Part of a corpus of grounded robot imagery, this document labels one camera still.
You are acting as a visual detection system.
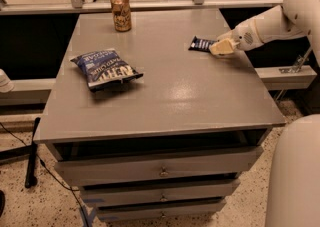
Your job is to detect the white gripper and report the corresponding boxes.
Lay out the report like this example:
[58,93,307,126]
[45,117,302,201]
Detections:
[209,18,263,55]

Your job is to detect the blue rxbar blueberry wrapper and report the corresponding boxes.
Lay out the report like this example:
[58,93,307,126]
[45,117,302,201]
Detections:
[189,37,215,52]

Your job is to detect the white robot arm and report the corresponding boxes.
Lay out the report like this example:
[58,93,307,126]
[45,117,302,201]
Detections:
[209,0,320,64]

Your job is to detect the grey drawer cabinet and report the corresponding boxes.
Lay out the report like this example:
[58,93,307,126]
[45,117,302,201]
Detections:
[33,8,287,223]

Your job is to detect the gold soda can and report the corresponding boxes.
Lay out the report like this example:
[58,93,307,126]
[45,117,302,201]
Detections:
[110,0,132,32]

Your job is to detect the blue kettle chips bag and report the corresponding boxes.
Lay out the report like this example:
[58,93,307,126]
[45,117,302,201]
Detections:
[71,49,143,92]

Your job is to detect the bottom grey drawer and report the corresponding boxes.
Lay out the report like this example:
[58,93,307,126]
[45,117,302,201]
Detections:
[97,198,225,222]

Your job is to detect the grey drawer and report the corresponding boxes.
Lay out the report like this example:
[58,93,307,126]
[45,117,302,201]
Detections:
[81,179,240,207]
[97,198,225,222]
[55,146,263,186]

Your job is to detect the top grey drawer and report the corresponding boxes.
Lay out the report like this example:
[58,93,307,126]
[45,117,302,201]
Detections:
[55,146,263,186]

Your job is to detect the middle grey drawer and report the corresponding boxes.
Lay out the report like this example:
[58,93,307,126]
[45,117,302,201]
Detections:
[81,179,240,207]

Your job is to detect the white object at left edge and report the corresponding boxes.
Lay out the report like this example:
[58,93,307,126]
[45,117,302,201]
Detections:
[0,69,14,93]

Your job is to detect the black stand leg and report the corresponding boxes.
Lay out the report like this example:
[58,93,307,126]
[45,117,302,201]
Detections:
[24,116,42,189]

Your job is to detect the metal bracket on ledge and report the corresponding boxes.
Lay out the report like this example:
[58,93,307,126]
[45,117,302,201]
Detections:
[279,48,312,74]

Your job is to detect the black floor cable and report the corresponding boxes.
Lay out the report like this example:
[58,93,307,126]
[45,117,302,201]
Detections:
[0,121,88,227]

